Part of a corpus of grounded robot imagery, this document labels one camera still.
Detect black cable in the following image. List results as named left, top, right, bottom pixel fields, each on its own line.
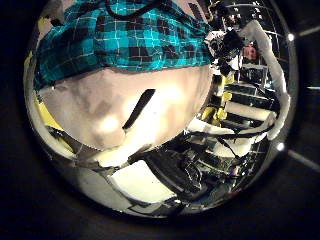
left=104, top=0, right=163, bottom=22

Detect yellow machine parts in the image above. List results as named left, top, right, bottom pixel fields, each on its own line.
left=199, top=105, right=228, bottom=126

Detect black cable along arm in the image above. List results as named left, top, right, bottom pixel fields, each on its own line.
left=184, top=123, right=278, bottom=158

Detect yellow chair with sticker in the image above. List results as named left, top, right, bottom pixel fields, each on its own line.
left=32, top=89, right=66, bottom=133

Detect teal plaid cloth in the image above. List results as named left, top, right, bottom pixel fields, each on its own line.
left=34, top=0, right=215, bottom=90

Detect black tape strip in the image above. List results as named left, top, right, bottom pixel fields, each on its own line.
left=121, top=88, right=157, bottom=131

